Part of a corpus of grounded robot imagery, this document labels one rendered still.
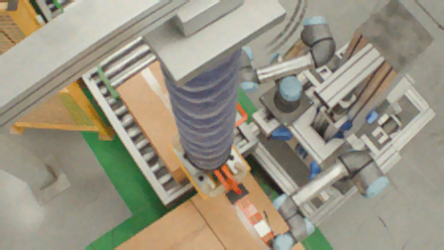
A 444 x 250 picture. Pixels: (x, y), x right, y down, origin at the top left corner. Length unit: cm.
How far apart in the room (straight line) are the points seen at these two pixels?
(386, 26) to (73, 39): 149
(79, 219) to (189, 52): 304
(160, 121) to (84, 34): 214
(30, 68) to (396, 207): 348
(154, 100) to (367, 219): 184
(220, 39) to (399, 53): 116
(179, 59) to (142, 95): 204
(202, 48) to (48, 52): 35
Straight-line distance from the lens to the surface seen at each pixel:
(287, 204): 247
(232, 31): 125
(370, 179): 246
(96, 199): 415
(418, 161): 436
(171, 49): 124
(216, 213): 349
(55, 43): 110
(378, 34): 227
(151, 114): 322
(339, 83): 215
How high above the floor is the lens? 401
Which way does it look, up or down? 75 degrees down
